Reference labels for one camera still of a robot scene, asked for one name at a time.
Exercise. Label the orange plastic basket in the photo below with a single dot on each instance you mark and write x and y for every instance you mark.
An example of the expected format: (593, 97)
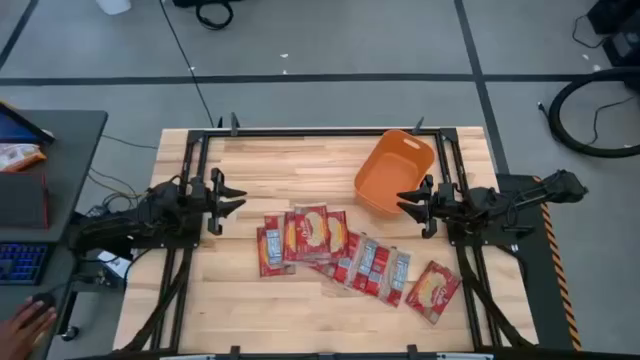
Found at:
(390, 175)

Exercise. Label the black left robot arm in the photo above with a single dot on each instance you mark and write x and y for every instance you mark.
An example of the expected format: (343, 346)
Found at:
(150, 220)

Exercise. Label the dark grey desk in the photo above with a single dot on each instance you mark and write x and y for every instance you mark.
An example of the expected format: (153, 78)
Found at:
(75, 150)

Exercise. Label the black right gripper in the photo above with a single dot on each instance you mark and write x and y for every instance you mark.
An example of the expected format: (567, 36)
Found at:
(442, 202)

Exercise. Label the black computer mouse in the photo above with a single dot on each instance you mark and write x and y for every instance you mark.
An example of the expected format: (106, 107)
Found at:
(44, 300)

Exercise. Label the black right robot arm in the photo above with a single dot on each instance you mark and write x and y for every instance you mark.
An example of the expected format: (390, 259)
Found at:
(485, 200)

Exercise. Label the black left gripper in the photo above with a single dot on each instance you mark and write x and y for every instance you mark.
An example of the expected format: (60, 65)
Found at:
(200, 197)

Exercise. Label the black caster wheel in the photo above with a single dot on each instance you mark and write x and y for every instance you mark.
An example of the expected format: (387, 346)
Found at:
(70, 333)

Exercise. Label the person's hand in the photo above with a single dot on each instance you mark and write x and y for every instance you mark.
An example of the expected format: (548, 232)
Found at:
(20, 332)

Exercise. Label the black aluminium table frame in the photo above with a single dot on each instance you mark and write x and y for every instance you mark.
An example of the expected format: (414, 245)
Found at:
(250, 132)

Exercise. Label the black equipment case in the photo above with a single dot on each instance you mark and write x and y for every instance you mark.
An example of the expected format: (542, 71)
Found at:
(615, 12)

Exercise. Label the black platform with hazard stripe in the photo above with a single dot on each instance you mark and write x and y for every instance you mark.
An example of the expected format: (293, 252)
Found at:
(537, 280)

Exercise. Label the small white box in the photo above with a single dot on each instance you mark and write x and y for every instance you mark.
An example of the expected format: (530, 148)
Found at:
(112, 262)

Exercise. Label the black equipment box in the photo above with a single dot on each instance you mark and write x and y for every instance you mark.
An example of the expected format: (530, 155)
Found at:
(625, 47)

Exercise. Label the black notebook with red edge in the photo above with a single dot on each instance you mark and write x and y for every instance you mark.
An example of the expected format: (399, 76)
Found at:
(22, 200)

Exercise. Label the orange snack bag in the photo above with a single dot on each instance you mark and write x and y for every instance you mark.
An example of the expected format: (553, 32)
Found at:
(17, 156)

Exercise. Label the backlit black keyboard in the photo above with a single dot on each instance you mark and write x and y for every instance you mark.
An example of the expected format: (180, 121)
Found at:
(22, 262)

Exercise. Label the laptop with blue screen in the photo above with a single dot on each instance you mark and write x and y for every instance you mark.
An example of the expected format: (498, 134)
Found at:
(15, 130)

